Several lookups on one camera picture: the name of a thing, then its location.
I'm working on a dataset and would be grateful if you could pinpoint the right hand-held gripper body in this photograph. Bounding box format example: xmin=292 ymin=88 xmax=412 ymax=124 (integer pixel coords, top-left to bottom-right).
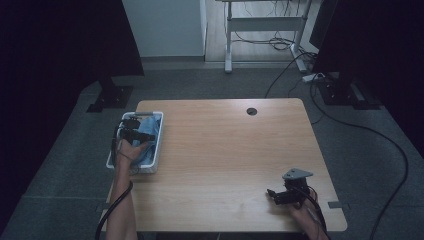
xmin=280 ymin=167 xmax=315 ymax=207

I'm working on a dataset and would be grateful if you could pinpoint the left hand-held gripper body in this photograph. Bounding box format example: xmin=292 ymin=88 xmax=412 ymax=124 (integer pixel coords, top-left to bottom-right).
xmin=116 ymin=115 xmax=144 ymax=147

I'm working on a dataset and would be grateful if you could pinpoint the light blue shirt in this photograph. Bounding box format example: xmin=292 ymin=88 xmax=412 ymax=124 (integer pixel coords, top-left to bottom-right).
xmin=130 ymin=114 xmax=162 ymax=167

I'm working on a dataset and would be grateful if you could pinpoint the white perforated plastic basket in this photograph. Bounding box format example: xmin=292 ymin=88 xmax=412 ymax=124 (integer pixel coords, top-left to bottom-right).
xmin=105 ymin=111 xmax=165 ymax=175

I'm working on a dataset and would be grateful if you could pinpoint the person's left hand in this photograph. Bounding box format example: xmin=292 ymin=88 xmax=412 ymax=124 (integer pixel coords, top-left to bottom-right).
xmin=115 ymin=138 xmax=150 ymax=165

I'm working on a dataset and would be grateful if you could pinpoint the person's right hand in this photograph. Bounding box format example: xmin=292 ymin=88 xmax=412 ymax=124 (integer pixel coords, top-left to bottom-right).
xmin=287 ymin=199 xmax=323 ymax=232

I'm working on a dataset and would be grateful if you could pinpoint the black stand base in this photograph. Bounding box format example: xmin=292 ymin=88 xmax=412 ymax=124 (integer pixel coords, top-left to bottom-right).
xmin=317 ymin=80 xmax=383 ymax=111
xmin=86 ymin=85 xmax=134 ymax=114

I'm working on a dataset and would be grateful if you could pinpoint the black curtain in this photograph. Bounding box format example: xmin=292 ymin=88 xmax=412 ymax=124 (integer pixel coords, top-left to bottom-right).
xmin=0 ymin=0 xmax=145 ymax=228
xmin=309 ymin=0 xmax=424 ymax=158

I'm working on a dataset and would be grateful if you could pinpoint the white cabinet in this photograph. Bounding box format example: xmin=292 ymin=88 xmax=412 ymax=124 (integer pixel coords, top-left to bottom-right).
xmin=122 ymin=0 xmax=208 ymax=59

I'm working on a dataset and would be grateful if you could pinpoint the white power strip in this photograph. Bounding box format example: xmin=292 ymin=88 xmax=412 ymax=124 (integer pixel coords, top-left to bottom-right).
xmin=301 ymin=72 xmax=326 ymax=84

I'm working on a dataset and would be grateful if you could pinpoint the long black floor cable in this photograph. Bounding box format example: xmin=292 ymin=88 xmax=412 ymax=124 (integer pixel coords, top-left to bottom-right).
xmin=309 ymin=73 xmax=410 ymax=240

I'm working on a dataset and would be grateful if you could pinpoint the thin black floor cable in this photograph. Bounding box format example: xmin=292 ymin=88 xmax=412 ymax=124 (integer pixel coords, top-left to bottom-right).
xmin=264 ymin=52 xmax=308 ymax=100

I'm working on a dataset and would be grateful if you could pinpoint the tangle of cables under desk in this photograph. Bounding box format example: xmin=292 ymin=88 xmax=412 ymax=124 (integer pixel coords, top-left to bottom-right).
xmin=232 ymin=30 xmax=318 ymax=62

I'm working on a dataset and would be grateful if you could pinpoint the white metal desk frame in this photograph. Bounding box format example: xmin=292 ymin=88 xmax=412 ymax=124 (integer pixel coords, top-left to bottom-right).
xmin=215 ymin=0 xmax=315 ymax=74

